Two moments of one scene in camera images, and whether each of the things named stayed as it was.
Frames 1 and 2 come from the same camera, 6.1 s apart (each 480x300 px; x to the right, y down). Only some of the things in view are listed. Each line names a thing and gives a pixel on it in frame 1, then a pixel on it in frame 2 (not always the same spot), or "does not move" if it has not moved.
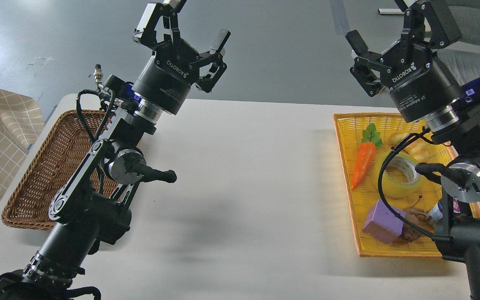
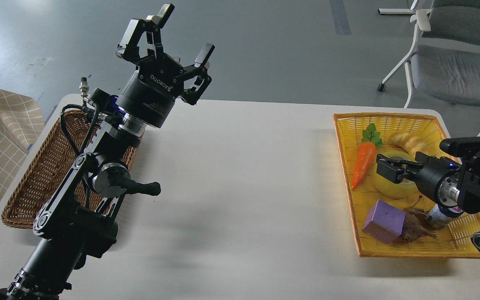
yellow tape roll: x=398 y=191 does not move
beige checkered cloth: x=5 y=125 does not move
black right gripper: x=419 y=84 to x=438 y=177
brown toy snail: x=409 y=233 does not move
